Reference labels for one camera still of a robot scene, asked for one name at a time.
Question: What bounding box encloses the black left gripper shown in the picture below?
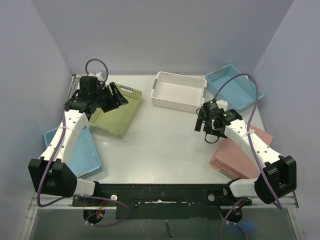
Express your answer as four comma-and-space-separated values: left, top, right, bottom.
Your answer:
92, 82, 128, 113

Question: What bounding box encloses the green perforated plastic basket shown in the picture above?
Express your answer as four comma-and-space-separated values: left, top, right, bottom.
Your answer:
88, 84, 143, 139

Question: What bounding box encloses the pink perforated plastic basket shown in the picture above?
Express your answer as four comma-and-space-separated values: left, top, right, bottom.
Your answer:
209, 138, 260, 180

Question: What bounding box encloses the white perforated plastic basket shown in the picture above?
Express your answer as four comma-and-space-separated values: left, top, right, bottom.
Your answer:
150, 71, 207, 113

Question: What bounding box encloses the blue basket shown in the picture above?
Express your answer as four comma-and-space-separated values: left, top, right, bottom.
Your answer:
43, 123, 104, 180
205, 64, 256, 112

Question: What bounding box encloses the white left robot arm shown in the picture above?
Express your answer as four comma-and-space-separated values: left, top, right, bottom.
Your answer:
28, 75, 129, 207

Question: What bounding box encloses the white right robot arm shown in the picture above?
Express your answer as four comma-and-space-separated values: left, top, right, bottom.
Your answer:
195, 99, 297, 209

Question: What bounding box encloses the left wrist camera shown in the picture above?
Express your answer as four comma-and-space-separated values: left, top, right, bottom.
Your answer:
88, 70, 106, 82

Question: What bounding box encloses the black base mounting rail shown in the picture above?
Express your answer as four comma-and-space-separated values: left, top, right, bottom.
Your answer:
72, 183, 239, 220

